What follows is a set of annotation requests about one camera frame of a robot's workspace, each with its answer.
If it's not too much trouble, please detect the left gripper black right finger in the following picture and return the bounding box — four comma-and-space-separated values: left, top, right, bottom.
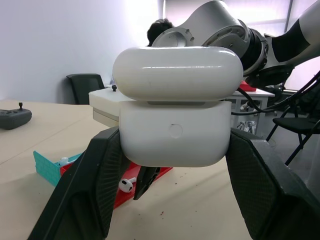
225, 126, 320, 240

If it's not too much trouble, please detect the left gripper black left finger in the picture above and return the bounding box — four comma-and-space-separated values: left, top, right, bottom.
26, 125, 131, 240

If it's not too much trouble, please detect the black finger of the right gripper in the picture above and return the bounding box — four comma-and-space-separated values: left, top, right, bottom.
133, 166, 161, 201

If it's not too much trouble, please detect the white earbud charging case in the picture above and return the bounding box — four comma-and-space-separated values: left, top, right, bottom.
112, 45, 245, 168

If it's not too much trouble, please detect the red bin on background table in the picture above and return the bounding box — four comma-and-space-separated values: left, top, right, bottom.
239, 80, 258, 92

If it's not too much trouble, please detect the red plastic tray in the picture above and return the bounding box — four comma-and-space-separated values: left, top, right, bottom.
59, 163, 174, 210

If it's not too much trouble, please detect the teal plastic tray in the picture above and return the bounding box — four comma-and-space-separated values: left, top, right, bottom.
33, 150, 83, 187

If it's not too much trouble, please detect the black folding chair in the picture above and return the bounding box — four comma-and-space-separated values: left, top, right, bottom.
265, 98, 320, 166

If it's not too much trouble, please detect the grey gamepad controller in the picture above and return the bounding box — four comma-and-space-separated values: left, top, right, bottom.
0, 101, 33, 131

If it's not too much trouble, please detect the white background table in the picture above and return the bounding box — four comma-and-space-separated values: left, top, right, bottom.
230, 86, 276, 132

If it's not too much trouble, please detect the black office chair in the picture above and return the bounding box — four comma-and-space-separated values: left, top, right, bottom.
65, 73, 106, 105

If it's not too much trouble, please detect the person's dark-haired head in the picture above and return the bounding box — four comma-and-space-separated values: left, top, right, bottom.
146, 18, 174, 47

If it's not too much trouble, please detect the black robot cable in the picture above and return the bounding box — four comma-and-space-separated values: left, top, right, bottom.
231, 72, 320, 116

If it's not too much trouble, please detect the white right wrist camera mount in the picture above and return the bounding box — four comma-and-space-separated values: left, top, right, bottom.
89, 85, 121, 128

